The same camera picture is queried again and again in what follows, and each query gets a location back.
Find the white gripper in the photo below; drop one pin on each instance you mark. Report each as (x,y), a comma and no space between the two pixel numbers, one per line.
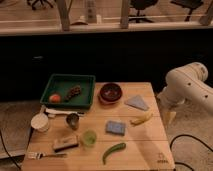
(168,105)

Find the yellow banana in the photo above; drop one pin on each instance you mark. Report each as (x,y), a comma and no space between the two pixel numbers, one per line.
(141,119)

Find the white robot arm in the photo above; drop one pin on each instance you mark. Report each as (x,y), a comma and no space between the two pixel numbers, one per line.
(185,83)

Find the green plastic cup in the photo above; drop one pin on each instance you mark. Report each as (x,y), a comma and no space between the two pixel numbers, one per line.
(89,138)

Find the small metal cup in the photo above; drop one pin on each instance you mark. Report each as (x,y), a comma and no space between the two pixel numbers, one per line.
(73,121)

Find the white paper cup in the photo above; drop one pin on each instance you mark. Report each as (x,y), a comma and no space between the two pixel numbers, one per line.
(40,122)

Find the grey triangular cloth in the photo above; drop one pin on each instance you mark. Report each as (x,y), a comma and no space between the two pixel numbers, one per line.
(137,102)

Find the blue sponge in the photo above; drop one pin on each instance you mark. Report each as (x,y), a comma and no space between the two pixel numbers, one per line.
(117,128)

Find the green cucumber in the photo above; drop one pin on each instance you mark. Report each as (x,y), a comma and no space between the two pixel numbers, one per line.
(114,148)

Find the dark red bowl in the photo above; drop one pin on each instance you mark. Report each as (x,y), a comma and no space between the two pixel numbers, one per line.
(110,93)

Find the brown grape bunch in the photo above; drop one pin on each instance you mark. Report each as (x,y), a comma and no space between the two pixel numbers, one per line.
(74,91)

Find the wooden block eraser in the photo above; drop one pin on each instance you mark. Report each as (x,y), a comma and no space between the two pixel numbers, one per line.
(65,143)

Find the green plastic tray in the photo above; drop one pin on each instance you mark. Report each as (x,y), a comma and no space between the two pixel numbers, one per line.
(62,83)

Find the red peach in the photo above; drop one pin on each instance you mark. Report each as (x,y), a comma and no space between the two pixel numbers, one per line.
(55,98)

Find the white knife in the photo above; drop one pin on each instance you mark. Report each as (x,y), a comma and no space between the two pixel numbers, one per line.
(54,112)

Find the silver fork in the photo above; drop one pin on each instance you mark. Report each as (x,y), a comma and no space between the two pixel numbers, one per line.
(39,155)

